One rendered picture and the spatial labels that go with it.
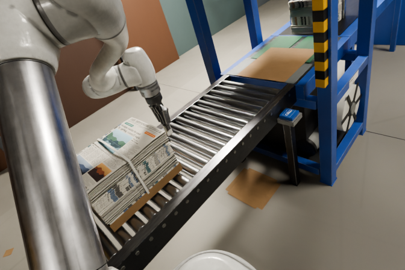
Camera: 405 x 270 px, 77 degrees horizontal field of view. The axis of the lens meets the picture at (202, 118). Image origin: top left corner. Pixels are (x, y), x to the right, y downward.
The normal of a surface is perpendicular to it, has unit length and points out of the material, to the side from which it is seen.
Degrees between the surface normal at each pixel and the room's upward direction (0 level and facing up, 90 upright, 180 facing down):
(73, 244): 56
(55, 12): 89
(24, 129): 45
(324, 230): 0
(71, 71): 90
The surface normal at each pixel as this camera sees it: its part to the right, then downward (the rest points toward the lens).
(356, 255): -0.28, -0.79
